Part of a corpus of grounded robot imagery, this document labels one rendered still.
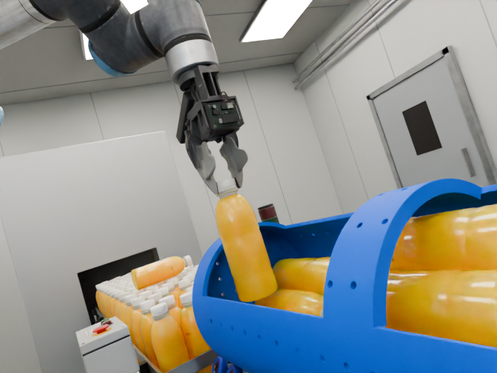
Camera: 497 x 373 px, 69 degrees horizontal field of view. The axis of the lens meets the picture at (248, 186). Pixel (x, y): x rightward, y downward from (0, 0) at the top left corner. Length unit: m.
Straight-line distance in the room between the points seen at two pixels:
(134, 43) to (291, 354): 0.56
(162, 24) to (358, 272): 0.53
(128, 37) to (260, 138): 5.02
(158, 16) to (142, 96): 4.75
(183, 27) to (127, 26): 0.11
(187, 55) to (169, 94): 4.86
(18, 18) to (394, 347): 0.75
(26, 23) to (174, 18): 0.27
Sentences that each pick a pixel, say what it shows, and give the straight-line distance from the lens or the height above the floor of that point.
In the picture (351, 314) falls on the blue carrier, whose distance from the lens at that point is 0.35.
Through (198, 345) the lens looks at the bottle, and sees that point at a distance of 0.93.
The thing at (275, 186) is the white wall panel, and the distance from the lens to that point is 5.59.
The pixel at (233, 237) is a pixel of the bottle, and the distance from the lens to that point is 0.62.
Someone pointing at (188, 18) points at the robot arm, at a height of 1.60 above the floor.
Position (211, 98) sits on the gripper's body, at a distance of 0.62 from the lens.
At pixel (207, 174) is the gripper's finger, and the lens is 0.63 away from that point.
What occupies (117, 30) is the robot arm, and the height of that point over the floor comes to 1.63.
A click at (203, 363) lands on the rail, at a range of 0.92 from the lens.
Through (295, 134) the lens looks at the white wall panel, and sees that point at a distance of 5.97.
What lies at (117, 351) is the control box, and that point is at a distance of 0.90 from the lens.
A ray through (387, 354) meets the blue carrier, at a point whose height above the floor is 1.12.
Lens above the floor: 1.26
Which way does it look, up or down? 4 degrees up
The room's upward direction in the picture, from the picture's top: 17 degrees counter-clockwise
